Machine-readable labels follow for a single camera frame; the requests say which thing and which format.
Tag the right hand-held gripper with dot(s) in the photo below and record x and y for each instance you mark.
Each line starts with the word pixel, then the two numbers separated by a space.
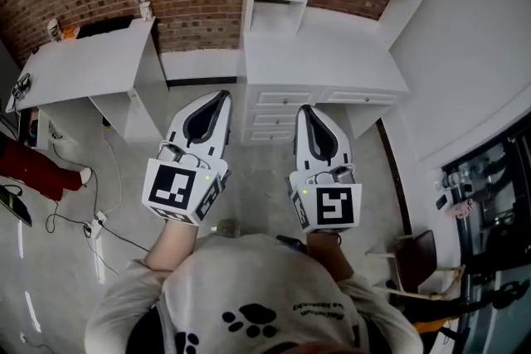
pixel 334 205

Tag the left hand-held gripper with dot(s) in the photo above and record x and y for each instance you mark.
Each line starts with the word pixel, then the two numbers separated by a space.
pixel 168 188

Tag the person's right forearm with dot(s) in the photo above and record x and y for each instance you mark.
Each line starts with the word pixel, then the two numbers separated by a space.
pixel 327 257

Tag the person's left forearm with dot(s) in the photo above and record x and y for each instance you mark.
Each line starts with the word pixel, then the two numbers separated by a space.
pixel 172 246

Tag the black framed glass door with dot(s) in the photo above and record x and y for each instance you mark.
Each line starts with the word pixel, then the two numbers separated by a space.
pixel 493 195

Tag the white desk drawer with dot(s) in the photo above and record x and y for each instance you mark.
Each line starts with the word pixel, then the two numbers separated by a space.
pixel 286 98
pixel 274 120
pixel 361 97
pixel 271 135

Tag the white desk with drawers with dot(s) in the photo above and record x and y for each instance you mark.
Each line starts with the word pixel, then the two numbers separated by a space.
pixel 315 62

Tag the person's grey shoe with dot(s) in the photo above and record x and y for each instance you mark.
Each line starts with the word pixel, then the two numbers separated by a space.
pixel 229 227

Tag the person's dark shoe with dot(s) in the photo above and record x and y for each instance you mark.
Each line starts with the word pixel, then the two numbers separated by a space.
pixel 290 243

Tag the white lidded jar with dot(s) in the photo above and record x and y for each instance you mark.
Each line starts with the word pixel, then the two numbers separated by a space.
pixel 144 8

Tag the plain white desk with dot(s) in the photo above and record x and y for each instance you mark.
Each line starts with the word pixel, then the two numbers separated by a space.
pixel 83 62

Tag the white power strip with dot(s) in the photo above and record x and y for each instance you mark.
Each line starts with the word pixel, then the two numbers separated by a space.
pixel 97 224

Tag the brown wooden chair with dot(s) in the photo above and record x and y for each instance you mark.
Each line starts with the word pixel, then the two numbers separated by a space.
pixel 417 257

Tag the person's grey paw-print shirt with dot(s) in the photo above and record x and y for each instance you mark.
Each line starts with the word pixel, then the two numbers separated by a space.
pixel 257 282

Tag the orange packet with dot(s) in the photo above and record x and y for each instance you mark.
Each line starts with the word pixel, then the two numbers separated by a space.
pixel 70 32

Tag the white side shelf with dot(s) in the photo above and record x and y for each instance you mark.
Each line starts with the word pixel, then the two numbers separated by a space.
pixel 41 128

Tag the white printed cup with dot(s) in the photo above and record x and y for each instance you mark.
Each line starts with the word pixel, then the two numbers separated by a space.
pixel 54 30

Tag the small black and white device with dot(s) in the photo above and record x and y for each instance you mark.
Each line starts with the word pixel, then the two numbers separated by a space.
pixel 20 87

